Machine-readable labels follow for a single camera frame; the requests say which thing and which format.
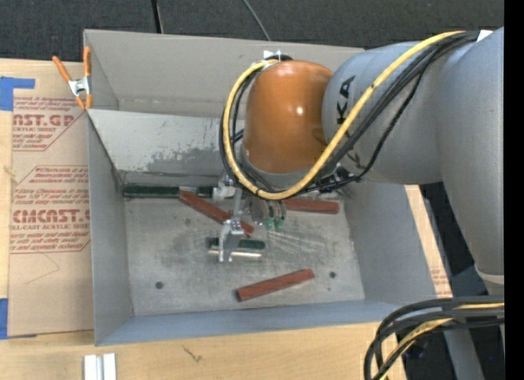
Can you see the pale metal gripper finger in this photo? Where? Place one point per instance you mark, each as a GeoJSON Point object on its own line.
{"type": "Point", "coordinates": [234, 243]}
{"type": "Point", "coordinates": [223, 247]}

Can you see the dark green flat block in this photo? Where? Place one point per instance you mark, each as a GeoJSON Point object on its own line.
{"type": "Point", "coordinates": [250, 244]}
{"type": "Point", "coordinates": [149, 191]}

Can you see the red-brown flat block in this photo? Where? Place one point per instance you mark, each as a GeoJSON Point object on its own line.
{"type": "Point", "coordinates": [274, 285]}
{"type": "Point", "coordinates": [204, 207]}
{"type": "Point", "coordinates": [313, 205]}

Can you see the grey metal bin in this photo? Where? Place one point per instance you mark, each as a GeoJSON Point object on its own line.
{"type": "Point", "coordinates": [172, 255]}

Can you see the brown cardboard board, red print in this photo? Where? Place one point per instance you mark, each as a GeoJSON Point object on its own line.
{"type": "Point", "coordinates": [49, 272]}

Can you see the black cylinder on white bracket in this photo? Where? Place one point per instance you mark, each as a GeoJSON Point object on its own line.
{"type": "Point", "coordinates": [223, 192]}

